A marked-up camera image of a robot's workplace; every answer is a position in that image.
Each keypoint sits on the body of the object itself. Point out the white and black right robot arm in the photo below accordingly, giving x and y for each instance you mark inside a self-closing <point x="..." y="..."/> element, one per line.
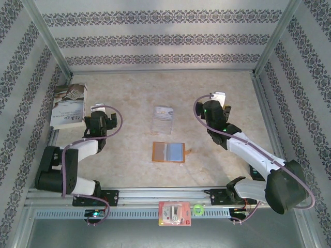
<point x="253" y="155"/>

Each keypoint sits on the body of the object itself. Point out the red blister pack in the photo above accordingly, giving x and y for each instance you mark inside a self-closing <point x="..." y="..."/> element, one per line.
<point x="174" y="213"/>

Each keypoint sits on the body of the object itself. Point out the circuit board with green light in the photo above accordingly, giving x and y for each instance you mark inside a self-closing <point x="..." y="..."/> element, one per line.
<point x="95" y="213"/>

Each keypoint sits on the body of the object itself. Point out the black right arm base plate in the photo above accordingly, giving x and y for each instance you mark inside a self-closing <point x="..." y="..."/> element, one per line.
<point x="217" y="196"/>

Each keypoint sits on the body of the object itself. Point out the orange and blue card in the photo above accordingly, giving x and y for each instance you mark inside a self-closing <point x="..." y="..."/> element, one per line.
<point x="159" y="152"/>

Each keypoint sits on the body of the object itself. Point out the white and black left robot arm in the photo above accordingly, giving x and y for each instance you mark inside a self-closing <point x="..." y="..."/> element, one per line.
<point x="85" y="148"/>

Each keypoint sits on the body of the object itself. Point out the paperback book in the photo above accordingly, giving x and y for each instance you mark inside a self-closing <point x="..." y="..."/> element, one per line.
<point x="68" y="108"/>

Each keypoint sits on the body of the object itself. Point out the aluminium frame post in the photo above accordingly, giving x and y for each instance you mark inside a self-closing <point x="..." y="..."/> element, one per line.
<point x="46" y="36"/>
<point x="276" y="36"/>

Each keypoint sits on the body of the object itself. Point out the small circuit board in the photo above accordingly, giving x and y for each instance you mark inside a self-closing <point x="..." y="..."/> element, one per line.
<point x="239" y="212"/>

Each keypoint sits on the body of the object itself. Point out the black calculator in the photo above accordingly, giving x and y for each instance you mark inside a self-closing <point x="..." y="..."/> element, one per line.
<point x="254" y="173"/>

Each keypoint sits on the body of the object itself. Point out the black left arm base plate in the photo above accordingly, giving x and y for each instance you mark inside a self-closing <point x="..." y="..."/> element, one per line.
<point x="113" y="197"/>

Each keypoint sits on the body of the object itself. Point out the aluminium mounting rail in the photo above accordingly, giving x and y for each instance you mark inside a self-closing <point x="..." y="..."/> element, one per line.
<point x="160" y="193"/>

